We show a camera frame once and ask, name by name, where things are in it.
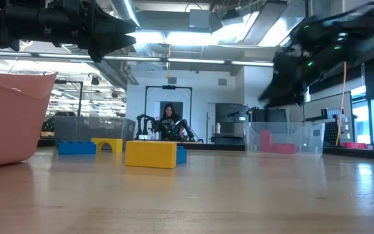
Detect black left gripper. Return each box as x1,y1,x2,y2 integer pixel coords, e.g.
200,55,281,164
3,0,137,62

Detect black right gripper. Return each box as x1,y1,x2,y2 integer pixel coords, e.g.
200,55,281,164
258,22,343,107

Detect red small block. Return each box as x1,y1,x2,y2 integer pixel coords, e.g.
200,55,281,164
260,129,275,153

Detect red long block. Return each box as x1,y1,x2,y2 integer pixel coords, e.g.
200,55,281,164
272,143,297,155

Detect yellow arch block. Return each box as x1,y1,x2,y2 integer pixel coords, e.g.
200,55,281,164
91,137,124,154

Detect blue long block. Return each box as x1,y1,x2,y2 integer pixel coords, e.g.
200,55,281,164
56,140,97,156

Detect blue studded block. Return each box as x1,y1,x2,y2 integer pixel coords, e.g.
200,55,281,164
175,145,188,165

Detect yellow rectangular block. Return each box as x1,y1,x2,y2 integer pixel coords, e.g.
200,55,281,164
125,140,178,170

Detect black equipment cases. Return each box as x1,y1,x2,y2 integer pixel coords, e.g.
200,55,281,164
247,107,288,124

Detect grey partition panel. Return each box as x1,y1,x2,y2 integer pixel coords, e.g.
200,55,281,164
303,92,354,126

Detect clear plastic bin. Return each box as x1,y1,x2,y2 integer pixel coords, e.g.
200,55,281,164
243,122,326,157

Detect black pegboard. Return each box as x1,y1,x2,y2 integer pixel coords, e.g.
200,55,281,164
323,120,343,146

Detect red tray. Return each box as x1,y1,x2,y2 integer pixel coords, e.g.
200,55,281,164
342,141,369,150

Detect grey ceiling box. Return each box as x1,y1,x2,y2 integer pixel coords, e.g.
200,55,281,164
188,8,211,29

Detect grey translucent plastic bin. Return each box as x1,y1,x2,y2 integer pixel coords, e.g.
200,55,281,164
53,116,136,151

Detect distant wooden table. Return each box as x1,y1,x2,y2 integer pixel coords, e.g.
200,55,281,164
131,138,205,146

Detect person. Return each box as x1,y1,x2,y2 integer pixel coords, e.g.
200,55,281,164
159,103,185,142

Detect orange plastic bin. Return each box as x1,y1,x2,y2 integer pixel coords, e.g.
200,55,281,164
0,71,58,169

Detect yellow hanging cable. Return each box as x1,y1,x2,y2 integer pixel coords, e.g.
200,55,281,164
335,61,348,146

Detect distant black rig frame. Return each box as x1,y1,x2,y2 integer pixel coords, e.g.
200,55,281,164
143,84,193,141
54,80,84,117

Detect overhead frame beam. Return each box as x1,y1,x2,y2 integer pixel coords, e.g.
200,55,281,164
0,49,275,68

